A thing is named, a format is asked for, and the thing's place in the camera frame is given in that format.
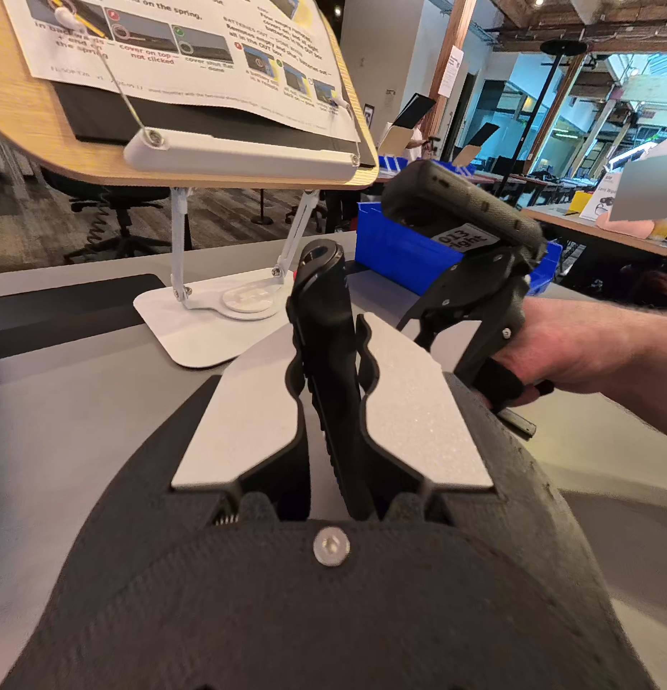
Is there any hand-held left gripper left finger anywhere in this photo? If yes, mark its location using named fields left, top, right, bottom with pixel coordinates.
left=172, top=322, right=312, bottom=521

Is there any long wooden work table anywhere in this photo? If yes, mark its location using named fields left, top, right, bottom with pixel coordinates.
left=519, top=202, right=667, bottom=259

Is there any person's right hand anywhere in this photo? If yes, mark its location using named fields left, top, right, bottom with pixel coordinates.
left=476, top=299, right=636, bottom=411

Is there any black office chair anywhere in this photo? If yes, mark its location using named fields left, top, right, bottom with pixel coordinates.
left=42, top=170, right=172, bottom=265

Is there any black floor pole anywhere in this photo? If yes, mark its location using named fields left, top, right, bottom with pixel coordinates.
left=495, top=39, right=588, bottom=197

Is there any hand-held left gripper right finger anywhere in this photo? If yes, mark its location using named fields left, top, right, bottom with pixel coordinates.
left=355, top=312, right=495, bottom=521

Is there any blue plastic bin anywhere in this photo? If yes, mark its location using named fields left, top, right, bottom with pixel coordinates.
left=355, top=202, right=562, bottom=297

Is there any black remote control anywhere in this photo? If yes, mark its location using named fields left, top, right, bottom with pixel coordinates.
left=286, top=239, right=376, bottom=522

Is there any small blue storage bin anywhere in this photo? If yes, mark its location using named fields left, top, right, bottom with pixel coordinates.
left=378, top=155, right=477, bottom=176

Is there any printed instruction sheet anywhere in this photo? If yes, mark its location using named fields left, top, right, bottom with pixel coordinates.
left=1, top=0, right=362, bottom=143

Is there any black coiled cable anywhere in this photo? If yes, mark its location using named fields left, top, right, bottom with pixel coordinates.
left=91, top=186, right=118, bottom=246

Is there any white paper notice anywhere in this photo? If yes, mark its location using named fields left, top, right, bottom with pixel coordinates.
left=437, top=46, right=466, bottom=99

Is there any black backing panel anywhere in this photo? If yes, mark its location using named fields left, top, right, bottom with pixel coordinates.
left=52, top=81, right=377, bottom=168

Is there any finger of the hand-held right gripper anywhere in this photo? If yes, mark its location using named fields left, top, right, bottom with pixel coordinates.
left=416, top=321, right=482, bottom=374

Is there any wooden board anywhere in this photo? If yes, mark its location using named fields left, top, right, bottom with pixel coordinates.
left=0, top=0, right=380, bottom=190

